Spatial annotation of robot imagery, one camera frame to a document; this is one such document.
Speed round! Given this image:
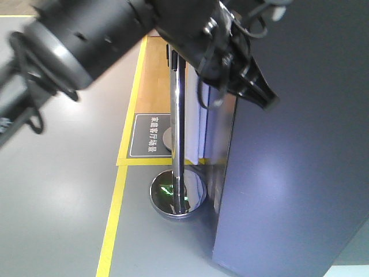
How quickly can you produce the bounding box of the grey fridge with open door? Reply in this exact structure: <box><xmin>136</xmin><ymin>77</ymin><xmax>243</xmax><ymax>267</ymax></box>
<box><xmin>212</xmin><ymin>1</ymin><xmax>368</xmax><ymax>276</ymax></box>

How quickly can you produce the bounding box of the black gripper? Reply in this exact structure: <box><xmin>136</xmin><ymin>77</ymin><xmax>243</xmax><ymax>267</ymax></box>
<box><xmin>155</xmin><ymin>1</ymin><xmax>279</xmax><ymax>110</ymax></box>

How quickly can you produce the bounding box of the dark floor sign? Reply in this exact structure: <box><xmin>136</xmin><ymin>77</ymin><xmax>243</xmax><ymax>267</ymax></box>
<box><xmin>127</xmin><ymin>113</ymin><xmax>171</xmax><ymax>158</ymax></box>

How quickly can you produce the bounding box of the chrome stanchion post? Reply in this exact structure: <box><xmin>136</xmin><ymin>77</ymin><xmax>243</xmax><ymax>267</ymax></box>
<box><xmin>149</xmin><ymin>45</ymin><xmax>207</xmax><ymax>220</ymax></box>

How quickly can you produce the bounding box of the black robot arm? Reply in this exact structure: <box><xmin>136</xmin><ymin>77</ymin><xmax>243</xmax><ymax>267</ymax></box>
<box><xmin>1</xmin><ymin>1</ymin><xmax>288</xmax><ymax>144</ymax></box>

